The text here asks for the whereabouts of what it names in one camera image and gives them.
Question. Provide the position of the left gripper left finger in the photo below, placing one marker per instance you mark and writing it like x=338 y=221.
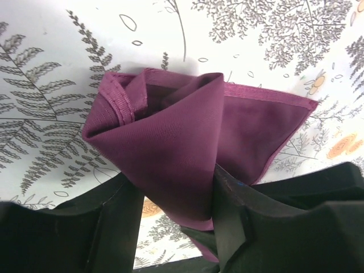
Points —
x=94 y=232

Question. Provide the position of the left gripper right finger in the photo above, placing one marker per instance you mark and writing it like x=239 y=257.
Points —
x=309 y=223

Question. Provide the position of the purple satin napkin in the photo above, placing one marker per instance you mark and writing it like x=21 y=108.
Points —
x=166 y=132

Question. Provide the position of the floral tablecloth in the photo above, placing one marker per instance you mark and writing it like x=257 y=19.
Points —
x=54 y=55

